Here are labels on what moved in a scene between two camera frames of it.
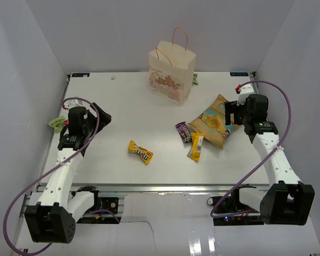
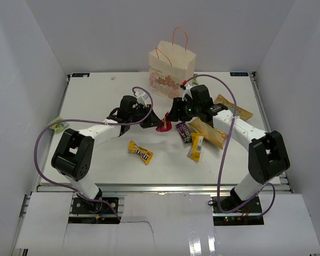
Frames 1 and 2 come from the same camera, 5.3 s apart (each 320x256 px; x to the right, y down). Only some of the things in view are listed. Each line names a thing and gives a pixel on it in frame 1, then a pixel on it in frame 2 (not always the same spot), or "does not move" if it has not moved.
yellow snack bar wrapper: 194,151 does not move
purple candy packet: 184,131 does not move
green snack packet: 194,79 does not move
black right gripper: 232,107 → 175,114
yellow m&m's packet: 145,154 does not move
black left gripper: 104,118 → 153,121
